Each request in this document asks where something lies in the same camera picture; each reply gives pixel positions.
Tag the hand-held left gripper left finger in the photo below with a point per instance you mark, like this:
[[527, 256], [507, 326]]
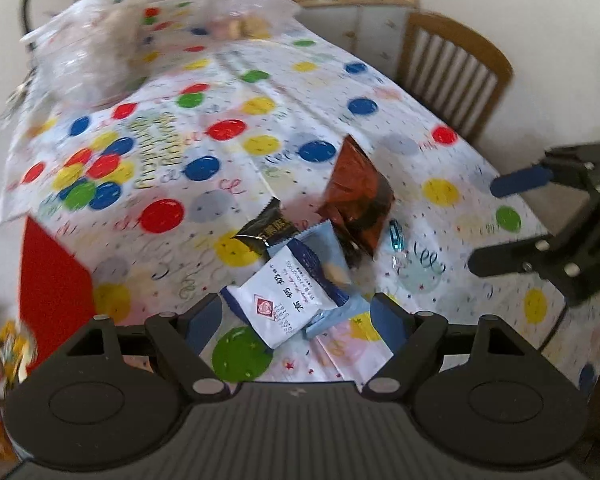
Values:
[[202, 325]]

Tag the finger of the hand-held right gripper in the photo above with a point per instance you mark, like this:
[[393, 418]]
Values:
[[505, 259], [522, 182]]

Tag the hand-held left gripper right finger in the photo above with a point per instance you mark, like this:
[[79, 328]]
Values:
[[390, 320]]

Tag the blue candy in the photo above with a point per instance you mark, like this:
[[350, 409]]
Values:
[[396, 235]]

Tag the white and navy snack packet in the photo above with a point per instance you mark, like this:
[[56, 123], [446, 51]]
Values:
[[285, 295]]

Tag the light blue snack packet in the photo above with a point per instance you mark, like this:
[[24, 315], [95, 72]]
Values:
[[320, 237]]

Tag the black snack packet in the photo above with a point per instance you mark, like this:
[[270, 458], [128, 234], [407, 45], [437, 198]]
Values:
[[267, 227]]

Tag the red-brown snack bag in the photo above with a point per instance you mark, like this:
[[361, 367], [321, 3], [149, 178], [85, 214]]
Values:
[[355, 185]]

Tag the red and white cardboard box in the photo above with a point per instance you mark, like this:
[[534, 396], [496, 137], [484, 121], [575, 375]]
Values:
[[55, 290]]

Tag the yellow snack packet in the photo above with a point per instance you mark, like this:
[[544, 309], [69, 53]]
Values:
[[12, 352]]

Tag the light wooden chair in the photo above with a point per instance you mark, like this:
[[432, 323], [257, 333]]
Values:
[[455, 65]]

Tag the balloon print tablecloth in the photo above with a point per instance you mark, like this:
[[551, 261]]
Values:
[[305, 125]]

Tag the white corner cabinet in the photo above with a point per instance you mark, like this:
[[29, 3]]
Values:
[[365, 25]]

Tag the large clear plastic bag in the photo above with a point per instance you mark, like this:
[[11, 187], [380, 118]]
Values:
[[90, 45]]

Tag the small clear plastic bag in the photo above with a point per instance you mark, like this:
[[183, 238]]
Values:
[[245, 15]]

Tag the silver desk lamp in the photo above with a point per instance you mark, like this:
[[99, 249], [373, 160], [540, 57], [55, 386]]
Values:
[[27, 5]]

